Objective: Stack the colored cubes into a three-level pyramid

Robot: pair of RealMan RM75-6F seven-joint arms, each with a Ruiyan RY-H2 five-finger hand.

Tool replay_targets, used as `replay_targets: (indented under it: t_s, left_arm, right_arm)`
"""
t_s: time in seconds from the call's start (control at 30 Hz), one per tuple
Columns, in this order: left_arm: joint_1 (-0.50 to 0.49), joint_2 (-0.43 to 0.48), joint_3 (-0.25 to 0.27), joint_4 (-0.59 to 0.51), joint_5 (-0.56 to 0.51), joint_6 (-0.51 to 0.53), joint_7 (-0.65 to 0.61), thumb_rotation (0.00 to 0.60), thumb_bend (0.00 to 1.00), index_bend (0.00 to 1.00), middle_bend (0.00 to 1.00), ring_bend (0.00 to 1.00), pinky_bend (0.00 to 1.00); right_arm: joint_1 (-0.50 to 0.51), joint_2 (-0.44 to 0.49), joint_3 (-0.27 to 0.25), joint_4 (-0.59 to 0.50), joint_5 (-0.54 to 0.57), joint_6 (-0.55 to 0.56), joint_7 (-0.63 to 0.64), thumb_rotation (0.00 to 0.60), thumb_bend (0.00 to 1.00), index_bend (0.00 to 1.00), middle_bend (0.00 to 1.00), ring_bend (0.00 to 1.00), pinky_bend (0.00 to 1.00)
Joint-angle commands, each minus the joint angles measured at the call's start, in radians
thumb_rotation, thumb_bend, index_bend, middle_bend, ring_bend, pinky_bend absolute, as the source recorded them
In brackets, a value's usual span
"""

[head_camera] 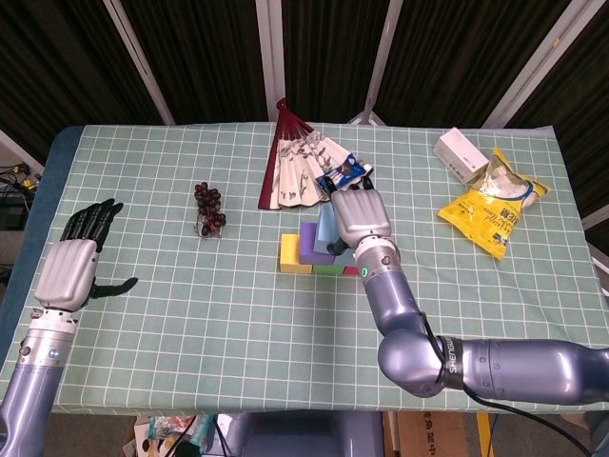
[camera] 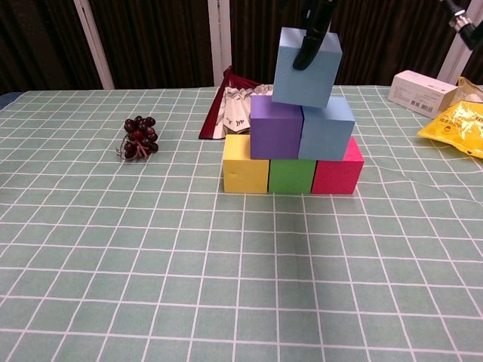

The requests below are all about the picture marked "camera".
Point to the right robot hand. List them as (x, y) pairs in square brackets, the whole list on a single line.
[(315, 34)]

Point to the light blue foam cube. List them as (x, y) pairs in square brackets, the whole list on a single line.
[(305, 86), (324, 135)]

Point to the purple foam cube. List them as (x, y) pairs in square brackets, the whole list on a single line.
[(275, 132)]

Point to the pink foam cube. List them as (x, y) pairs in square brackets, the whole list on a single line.
[(334, 177)]

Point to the green foam cube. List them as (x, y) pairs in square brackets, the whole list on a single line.
[(290, 176)]

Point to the yellow foam cube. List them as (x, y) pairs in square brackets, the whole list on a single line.
[(245, 175)]

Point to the white cardboard box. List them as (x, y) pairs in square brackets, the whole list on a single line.
[(415, 92)]

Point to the painted paper folding fan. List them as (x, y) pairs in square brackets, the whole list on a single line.
[(211, 120)]

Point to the yellow snack bag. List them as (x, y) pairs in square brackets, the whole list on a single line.
[(456, 128)]

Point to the dark red grape bunch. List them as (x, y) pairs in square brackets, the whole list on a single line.
[(139, 137)]

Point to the green checked tablecloth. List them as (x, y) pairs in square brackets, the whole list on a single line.
[(226, 283)]

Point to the white metal frame post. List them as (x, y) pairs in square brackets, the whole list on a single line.
[(219, 37), (453, 60), (92, 41)]

